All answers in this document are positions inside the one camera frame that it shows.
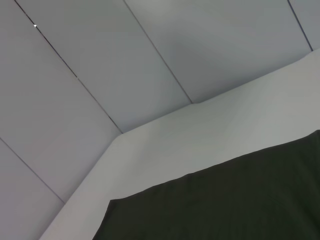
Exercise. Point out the dark green shirt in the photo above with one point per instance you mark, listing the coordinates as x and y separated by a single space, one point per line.
225 200

